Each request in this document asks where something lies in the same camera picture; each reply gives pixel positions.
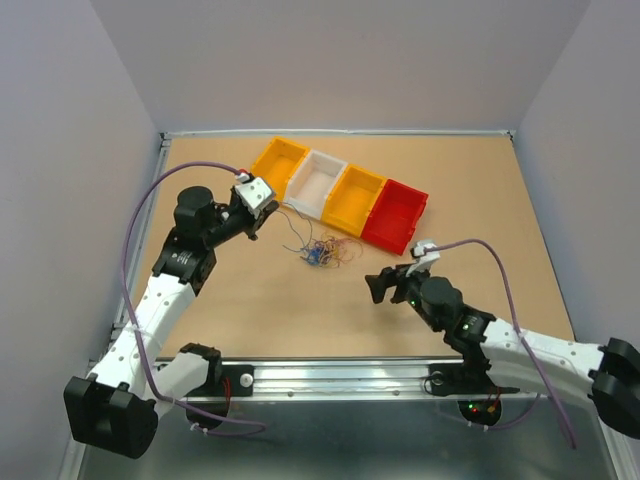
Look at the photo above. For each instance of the aluminium table frame rail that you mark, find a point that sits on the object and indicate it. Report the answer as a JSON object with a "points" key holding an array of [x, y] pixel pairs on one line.
{"points": [[299, 264]]}

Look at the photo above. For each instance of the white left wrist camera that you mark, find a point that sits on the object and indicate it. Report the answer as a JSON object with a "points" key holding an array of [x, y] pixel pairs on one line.
{"points": [[254, 192]]}

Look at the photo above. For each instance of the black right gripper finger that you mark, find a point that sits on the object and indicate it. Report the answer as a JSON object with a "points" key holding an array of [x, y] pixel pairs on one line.
{"points": [[389, 273], [378, 287]]}

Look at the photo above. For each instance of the yellow bin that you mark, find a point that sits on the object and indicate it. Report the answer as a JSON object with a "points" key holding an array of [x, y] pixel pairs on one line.
{"points": [[351, 200], [278, 162]]}

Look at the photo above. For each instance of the near yellow bin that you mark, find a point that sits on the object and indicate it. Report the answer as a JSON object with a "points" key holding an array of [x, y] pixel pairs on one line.
{"points": [[351, 200]]}

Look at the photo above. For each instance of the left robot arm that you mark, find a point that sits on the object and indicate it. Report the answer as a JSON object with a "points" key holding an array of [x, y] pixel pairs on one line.
{"points": [[118, 405]]}

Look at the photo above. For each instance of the red bin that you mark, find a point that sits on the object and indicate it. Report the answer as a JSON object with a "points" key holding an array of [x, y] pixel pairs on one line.
{"points": [[393, 219]]}

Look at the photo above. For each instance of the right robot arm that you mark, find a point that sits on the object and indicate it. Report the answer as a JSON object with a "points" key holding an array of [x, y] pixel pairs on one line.
{"points": [[492, 349]]}

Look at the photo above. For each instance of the far yellow bin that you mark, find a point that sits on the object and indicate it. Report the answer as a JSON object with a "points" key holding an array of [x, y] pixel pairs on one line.
{"points": [[278, 162]]}

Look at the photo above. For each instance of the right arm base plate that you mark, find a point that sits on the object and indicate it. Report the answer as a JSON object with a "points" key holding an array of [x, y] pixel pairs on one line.
{"points": [[479, 399]]}

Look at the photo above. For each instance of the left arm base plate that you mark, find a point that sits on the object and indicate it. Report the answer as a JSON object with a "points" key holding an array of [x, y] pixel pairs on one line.
{"points": [[215, 396]]}

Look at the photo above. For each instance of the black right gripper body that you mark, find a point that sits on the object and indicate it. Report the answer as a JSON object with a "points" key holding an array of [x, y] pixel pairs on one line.
{"points": [[411, 285]]}

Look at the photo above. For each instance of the white bin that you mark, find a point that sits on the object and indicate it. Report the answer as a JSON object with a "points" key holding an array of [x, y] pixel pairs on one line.
{"points": [[312, 182]]}

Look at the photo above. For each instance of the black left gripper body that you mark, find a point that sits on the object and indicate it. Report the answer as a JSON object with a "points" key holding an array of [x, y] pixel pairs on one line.
{"points": [[233, 220]]}

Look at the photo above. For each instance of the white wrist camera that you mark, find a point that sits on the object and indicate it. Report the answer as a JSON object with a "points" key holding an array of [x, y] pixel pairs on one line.
{"points": [[424, 254], [254, 192]]}

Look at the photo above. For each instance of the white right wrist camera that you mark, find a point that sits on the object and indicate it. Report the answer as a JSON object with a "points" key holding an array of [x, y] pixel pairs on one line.
{"points": [[424, 254]]}

